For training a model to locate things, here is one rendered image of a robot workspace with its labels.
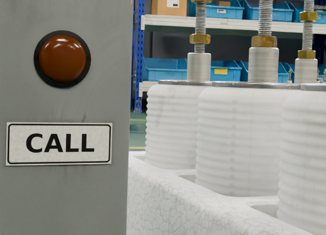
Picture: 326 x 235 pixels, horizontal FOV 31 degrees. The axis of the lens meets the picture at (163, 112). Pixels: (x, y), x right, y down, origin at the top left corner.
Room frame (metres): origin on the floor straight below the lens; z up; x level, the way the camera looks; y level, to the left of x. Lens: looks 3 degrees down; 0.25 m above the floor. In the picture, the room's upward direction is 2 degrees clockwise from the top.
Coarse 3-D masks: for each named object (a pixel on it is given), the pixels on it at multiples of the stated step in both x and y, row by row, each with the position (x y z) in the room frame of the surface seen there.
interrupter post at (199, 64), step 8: (192, 56) 0.54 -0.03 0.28; (200, 56) 0.54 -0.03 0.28; (208, 56) 0.54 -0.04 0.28; (192, 64) 0.54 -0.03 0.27; (200, 64) 0.54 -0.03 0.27; (208, 64) 0.54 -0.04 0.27; (192, 72) 0.54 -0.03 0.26; (200, 72) 0.54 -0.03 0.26; (208, 72) 0.54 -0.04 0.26; (192, 80) 0.54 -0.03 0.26; (200, 80) 0.54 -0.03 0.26; (208, 80) 0.54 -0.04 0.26
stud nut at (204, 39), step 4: (192, 36) 0.55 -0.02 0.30; (196, 36) 0.54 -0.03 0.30; (200, 36) 0.54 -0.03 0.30; (204, 36) 0.54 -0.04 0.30; (208, 36) 0.55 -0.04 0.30; (192, 40) 0.55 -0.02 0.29; (196, 40) 0.54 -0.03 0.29; (200, 40) 0.54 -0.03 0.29; (204, 40) 0.54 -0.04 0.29; (208, 40) 0.55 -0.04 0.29
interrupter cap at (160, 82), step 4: (160, 80) 0.54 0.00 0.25; (164, 80) 0.53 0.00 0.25; (168, 80) 0.53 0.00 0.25; (172, 80) 0.52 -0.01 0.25; (176, 80) 0.52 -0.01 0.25; (180, 80) 0.52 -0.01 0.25; (184, 80) 0.52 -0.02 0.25; (188, 80) 0.52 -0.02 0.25; (172, 84) 0.52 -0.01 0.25; (176, 84) 0.52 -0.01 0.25; (180, 84) 0.52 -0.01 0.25; (184, 84) 0.52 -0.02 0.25; (188, 84) 0.51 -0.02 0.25; (192, 84) 0.51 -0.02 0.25; (196, 84) 0.51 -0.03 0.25; (200, 84) 0.51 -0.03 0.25; (204, 84) 0.51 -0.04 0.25; (208, 84) 0.51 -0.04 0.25
